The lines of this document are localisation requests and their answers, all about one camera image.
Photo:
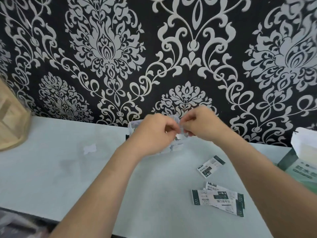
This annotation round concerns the person's right hand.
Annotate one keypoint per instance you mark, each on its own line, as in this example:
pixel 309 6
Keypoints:
pixel 210 126

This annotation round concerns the person's left hand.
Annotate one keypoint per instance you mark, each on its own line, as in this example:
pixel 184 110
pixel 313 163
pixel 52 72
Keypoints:
pixel 151 136

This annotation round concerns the pile of white green packets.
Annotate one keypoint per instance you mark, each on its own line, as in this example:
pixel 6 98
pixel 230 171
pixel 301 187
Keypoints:
pixel 218 198

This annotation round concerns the green white cardboard carton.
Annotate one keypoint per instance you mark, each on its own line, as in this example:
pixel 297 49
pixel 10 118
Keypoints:
pixel 302 166

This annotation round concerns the person's right forearm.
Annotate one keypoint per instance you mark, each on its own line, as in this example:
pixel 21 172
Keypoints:
pixel 275 185

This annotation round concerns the person's left forearm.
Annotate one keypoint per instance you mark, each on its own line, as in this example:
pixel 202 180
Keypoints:
pixel 94 195

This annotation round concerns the crumpled plastic bag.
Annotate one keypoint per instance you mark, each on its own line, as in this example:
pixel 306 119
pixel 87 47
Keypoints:
pixel 22 225

